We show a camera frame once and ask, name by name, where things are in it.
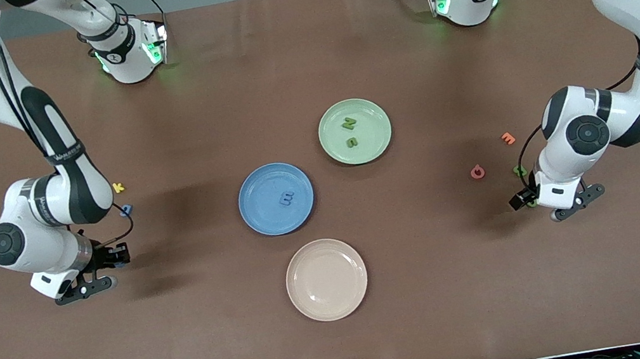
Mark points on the blue plate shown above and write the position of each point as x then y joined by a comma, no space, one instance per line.
268,220

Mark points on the blue foam letter m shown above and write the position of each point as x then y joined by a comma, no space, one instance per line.
286,199

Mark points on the green foam letter u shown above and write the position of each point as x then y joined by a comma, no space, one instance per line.
352,143

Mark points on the blue foam letter g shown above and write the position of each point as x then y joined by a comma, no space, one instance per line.
126,209

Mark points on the green plate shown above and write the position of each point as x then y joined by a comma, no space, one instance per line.
374,139

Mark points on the green foam letter N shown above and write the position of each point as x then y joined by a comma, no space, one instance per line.
350,123

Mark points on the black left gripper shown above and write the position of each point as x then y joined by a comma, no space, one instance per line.
524,197

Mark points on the pink foam letter Q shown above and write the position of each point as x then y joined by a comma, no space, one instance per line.
474,175

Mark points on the yellow foam letter k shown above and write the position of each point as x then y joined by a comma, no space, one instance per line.
117,187

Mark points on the orange foam letter E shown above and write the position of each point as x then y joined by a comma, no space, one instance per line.
508,139

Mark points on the green foam letter B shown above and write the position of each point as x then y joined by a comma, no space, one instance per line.
520,171

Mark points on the beige plate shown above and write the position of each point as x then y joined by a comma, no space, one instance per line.
326,281

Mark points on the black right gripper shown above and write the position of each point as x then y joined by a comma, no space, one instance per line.
108,256

